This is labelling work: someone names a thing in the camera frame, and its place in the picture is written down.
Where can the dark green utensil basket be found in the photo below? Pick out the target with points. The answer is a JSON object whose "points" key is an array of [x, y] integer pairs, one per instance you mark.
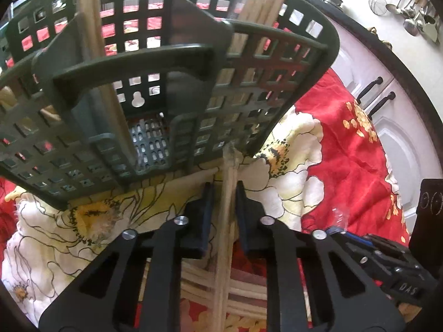
{"points": [[138, 58]]}

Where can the pile of bamboo chopsticks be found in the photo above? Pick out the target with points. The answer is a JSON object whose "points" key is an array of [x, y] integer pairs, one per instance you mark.
{"points": [[197, 285]]}

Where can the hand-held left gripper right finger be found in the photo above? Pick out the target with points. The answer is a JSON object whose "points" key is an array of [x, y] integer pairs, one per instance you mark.
{"points": [[243, 218]]}

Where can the white kitchen cabinets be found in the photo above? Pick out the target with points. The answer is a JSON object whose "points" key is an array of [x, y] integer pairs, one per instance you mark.
{"points": [[398, 152]]}

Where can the hanging steel spatula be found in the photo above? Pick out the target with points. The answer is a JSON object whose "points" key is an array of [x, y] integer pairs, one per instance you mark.
{"points": [[431, 30]]}

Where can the red floral blanket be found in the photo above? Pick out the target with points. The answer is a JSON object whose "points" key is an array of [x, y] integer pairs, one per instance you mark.
{"points": [[328, 145]]}

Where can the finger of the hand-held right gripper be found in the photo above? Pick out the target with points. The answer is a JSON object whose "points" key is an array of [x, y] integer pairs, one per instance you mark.
{"points": [[380, 264], [360, 239]]}

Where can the black kitchen countertop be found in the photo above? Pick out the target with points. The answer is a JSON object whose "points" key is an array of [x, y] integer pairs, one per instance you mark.
{"points": [[398, 62]]}

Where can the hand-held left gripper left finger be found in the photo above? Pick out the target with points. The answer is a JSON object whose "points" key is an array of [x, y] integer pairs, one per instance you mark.
{"points": [[207, 218]]}

